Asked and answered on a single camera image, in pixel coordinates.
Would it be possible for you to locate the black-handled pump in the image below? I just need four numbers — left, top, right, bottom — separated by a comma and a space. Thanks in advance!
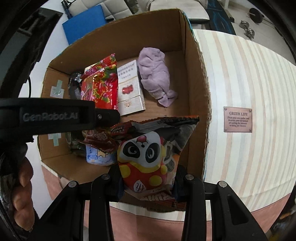
61, 0, 78, 19

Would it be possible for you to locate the light blue tissue pack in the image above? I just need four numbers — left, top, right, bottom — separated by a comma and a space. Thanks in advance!
86, 144, 117, 166

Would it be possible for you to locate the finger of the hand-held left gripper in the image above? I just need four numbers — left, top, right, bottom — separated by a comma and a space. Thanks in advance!
94, 108, 121, 128

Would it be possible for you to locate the panda print snack packet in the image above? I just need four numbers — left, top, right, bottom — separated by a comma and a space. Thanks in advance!
110, 115, 200, 209

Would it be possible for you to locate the purple towel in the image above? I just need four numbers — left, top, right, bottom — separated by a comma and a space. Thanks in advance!
138, 47, 178, 107

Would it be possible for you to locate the red floral snack packet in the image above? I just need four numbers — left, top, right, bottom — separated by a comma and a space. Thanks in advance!
81, 53, 119, 110

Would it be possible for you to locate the brown red snack packet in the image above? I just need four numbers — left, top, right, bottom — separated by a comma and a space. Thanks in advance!
81, 128, 120, 154

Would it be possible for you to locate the beige upholstered chair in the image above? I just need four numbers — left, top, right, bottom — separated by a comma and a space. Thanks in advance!
148, 0, 210, 25

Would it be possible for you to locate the white padded chair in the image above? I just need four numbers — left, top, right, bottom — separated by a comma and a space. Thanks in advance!
69, 0, 130, 22

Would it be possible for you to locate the striped beige cloth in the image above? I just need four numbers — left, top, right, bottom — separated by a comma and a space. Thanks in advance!
40, 29, 296, 219

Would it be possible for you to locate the black weight bench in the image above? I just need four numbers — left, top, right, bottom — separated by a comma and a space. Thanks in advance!
207, 0, 236, 35

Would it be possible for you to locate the pink blanket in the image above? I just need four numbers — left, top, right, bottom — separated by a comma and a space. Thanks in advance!
43, 167, 294, 241

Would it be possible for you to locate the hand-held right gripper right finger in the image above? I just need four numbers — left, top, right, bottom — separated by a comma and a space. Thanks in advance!
172, 165, 270, 241

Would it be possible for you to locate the person's left hand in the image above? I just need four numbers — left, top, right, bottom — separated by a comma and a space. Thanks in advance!
13, 158, 35, 231

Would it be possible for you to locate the black snack packet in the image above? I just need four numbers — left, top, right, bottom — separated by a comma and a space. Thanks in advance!
69, 72, 83, 100

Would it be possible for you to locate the blue foam mat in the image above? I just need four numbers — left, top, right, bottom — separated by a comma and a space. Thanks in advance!
62, 4, 111, 45

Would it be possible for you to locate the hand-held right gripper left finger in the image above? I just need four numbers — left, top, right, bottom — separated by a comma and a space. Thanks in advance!
38, 165, 126, 241

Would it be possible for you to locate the cardboard box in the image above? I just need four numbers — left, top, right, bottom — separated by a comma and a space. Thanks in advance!
37, 9, 212, 212

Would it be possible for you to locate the black floor barbell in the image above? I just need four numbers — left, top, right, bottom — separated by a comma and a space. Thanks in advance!
249, 8, 265, 23

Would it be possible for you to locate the white red-label carton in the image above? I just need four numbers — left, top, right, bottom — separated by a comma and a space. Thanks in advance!
117, 60, 146, 116

